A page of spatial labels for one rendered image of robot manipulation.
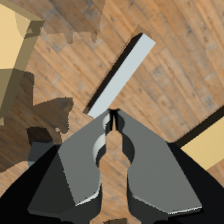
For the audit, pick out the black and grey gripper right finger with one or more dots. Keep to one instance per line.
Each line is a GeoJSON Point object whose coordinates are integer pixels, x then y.
{"type": "Point", "coordinates": [165, 183]}

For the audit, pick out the small wooden block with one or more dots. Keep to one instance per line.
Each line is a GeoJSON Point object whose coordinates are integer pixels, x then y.
{"type": "Point", "coordinates": [119, 221]}

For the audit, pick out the grey square stick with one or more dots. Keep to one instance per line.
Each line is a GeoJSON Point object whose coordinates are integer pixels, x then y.
{"type": "Point", "coordinates": [121, 75]}

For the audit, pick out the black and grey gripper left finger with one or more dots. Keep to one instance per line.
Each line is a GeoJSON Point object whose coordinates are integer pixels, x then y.
{"type": "Point", "coordinates": [64, 184]}

